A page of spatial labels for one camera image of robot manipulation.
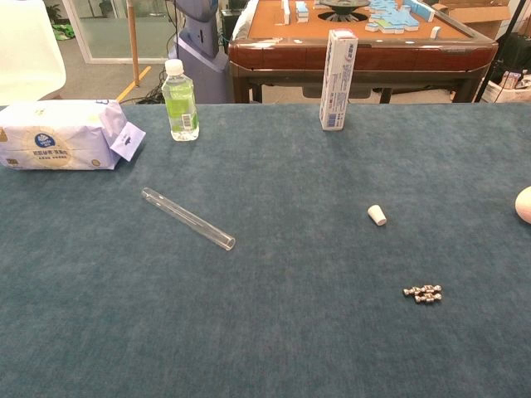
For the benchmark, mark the transparent glass test tube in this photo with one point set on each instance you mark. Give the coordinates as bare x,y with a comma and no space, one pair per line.
186,217

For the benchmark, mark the white rubber stopper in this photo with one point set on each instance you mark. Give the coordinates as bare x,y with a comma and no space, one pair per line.
376,215

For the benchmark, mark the water bottle green label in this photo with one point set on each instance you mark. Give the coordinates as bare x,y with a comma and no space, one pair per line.
180,108

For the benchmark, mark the blue felt table cloth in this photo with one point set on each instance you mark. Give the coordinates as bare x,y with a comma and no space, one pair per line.
265,331

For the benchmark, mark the white blue toothpaste box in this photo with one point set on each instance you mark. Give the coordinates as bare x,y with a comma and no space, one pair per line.
336,83

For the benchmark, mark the brown mahjong table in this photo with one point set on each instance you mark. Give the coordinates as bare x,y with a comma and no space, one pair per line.
290,54

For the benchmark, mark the blue grey machine base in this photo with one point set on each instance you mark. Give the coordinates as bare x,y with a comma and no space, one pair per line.
199,62

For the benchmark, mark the small metal bead cluster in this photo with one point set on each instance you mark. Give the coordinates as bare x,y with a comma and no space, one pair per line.
431,296

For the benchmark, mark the black mahjong table dome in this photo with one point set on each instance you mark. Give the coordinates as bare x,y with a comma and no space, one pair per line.
342,8

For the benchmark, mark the wooden pole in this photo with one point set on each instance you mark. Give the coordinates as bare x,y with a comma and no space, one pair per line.
133,41

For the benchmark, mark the blue white mahjong tile pile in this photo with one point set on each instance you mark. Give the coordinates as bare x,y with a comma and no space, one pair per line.
394,18

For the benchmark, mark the white purple tissue pack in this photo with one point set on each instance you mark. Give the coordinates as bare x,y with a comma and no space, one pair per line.
54,132

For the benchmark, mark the black tripod stand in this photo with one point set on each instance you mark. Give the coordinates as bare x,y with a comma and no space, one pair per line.
483,89

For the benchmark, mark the pale pink egg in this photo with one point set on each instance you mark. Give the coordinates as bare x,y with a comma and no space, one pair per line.
524,205

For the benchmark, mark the green toy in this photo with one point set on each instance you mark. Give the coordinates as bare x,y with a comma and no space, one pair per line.
64,33

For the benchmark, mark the white printed packages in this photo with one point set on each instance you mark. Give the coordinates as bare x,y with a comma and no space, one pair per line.
508,85

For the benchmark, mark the brown cardboard box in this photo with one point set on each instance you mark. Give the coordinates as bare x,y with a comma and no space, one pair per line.
477,16

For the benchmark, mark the white chair wooden legs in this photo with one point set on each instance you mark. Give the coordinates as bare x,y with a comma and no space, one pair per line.
25,49

